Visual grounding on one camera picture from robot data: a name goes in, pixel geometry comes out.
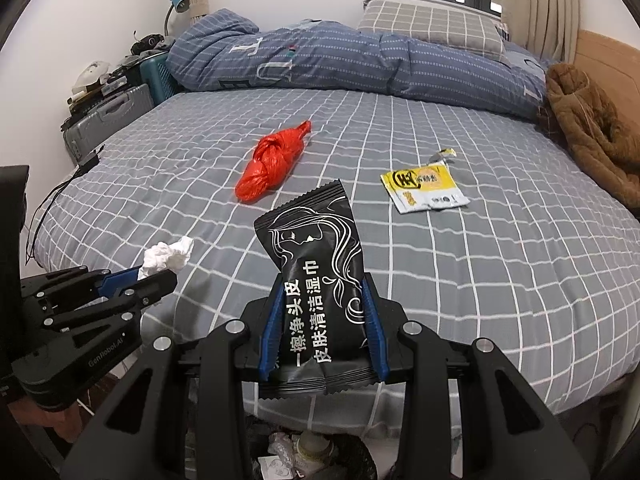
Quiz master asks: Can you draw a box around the black flat panel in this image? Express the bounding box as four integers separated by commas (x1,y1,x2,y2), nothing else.
0,165,30,306

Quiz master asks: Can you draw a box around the grey checked bed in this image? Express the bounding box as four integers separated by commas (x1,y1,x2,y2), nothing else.
30,85,640,426

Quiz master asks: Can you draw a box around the yellow sachet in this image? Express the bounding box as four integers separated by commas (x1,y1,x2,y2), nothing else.
380,164,471,215

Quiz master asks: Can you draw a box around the white rounded device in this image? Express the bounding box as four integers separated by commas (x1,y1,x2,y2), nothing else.
72,60,111,96

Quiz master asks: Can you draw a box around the brown fleece garment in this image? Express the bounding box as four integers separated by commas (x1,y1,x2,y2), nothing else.
542,62,640,206

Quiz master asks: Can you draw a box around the white tissue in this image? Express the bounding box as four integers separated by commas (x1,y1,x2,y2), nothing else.
137,236,195,281

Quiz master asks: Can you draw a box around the teal suitcase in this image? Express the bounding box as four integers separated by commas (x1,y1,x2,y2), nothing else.
140,50,178,106

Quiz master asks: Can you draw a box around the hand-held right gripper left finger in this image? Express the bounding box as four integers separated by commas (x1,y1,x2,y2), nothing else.
60,280,283,480

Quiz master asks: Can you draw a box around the white flat packet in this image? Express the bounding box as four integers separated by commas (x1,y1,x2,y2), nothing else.
257,455,292,480

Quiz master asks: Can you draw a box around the blue desk lamp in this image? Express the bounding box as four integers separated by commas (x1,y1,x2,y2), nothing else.
163,0,190,41

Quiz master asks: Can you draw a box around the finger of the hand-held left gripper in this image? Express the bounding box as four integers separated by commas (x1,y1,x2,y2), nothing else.
20,266,142,313
42,270,179,335

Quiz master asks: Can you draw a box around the black wet wipe packet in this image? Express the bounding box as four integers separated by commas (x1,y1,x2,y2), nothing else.
253,178,386,396

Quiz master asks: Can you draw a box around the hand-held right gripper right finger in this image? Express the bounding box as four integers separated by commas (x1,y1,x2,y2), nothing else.
362,275,591,480

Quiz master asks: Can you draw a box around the grey suitcase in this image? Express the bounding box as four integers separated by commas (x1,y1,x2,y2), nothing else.
62,82,156,166

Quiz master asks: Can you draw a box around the grey checked pillow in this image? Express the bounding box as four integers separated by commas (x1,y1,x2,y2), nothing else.
356,0,511,66

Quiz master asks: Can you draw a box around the blue striped quilt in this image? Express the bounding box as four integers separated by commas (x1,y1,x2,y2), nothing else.
166,8,556,121

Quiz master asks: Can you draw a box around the bin with black liner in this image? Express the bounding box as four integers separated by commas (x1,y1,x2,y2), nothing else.
245,427,401,480

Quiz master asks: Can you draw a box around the wooden headboard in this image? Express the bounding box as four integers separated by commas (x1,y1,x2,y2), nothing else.
575,30,640,101

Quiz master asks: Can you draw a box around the red plastic bag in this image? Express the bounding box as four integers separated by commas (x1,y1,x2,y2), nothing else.
235,120,313,204

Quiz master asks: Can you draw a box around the black charger cable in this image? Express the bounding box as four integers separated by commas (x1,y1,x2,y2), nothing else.
27,145,107,261

